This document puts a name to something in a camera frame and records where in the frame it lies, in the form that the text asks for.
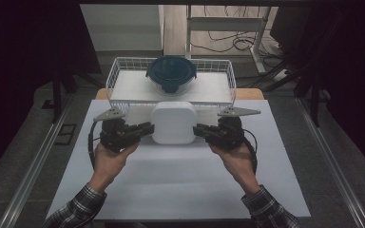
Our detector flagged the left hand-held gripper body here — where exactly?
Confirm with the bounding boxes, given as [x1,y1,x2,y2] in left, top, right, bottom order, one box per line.
[93,107,141,154]

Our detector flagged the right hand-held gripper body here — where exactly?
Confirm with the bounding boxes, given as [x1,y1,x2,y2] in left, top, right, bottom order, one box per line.
[208,106,262,151]

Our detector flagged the white square container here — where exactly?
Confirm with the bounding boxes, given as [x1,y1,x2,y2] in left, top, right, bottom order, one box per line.
[150,101,198,145]

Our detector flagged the white wire basket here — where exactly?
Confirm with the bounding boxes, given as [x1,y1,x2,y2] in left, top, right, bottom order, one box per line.
[105,56,238,140]

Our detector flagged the round dark blue lidded container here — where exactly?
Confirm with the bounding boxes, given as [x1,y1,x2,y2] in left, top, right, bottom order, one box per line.
[144,54,198,96]

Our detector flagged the person's left hand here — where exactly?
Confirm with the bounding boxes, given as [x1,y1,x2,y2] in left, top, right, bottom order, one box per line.
[88,142,141,193]

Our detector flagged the person's right hand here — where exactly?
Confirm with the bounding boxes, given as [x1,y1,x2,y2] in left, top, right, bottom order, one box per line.
[208,141,262,195]

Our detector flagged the black floor plate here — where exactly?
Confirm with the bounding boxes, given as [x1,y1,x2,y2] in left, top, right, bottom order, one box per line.
[54,123,78,146]

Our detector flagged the black stand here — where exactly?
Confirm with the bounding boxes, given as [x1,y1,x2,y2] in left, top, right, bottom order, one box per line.
[243,60,326,127]
[51,56,106,124]

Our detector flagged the white cabinet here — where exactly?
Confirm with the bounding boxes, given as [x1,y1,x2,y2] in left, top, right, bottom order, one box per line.
[80,4,165,52]

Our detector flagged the dark curtain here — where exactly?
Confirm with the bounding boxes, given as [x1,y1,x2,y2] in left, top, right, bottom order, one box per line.
[270,4,365,175]
[0,0,103,184]

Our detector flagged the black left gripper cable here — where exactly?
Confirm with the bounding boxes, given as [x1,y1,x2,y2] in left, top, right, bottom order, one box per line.
[86,120,104,169]

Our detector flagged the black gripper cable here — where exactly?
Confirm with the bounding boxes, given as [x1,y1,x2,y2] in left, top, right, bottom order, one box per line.
[86,120,104,169]
[241,127,259,175]

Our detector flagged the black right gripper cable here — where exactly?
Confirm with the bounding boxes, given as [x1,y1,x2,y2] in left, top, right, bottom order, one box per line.
[241,127,259,175]

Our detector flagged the metal floor rail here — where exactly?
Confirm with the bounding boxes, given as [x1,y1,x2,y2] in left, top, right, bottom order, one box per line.
[0,94,74,228]
[294,98,365,228]

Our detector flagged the black floor cables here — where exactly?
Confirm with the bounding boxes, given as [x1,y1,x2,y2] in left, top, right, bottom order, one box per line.
[189,5,283,60]

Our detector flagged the white metal desk frame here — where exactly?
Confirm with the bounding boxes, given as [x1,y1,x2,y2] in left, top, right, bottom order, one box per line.
[184,4,272,74]

